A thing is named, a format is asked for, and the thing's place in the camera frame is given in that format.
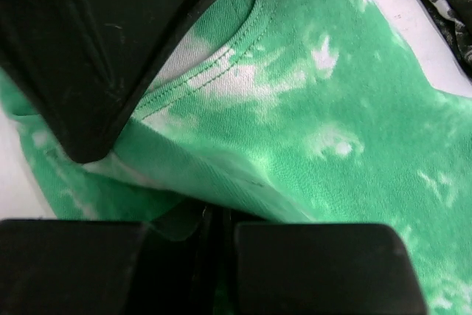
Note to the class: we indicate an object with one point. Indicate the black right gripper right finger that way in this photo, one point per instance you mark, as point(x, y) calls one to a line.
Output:
point(229, 266)

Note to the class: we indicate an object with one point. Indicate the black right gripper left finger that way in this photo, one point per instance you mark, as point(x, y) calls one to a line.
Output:
point(181, 259)

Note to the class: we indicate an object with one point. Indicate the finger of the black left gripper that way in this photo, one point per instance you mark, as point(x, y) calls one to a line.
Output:
point(85, 64)

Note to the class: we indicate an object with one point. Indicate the green white tie-dye trousers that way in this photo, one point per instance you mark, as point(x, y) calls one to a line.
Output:
point(295, 110)

